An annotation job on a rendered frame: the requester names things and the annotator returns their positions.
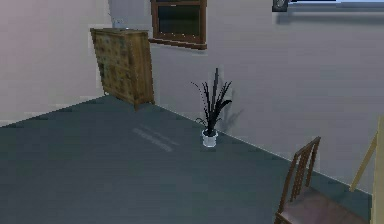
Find small pale blue vase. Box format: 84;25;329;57
112;17;126;30

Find dark house plant white pot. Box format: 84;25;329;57
190;67;233;148

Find brown wooden chair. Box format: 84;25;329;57
273;135;370;224

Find pale wooden table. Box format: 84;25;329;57
348;114;384;224

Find dark framed wall picture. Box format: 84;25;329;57
272;0;290;13

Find brown wooden chest of drawers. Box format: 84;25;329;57
89;27;156;111

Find long pale framed wall picture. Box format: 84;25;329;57
288;0;384;8

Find brown framed window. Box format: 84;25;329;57
148;0;208;51

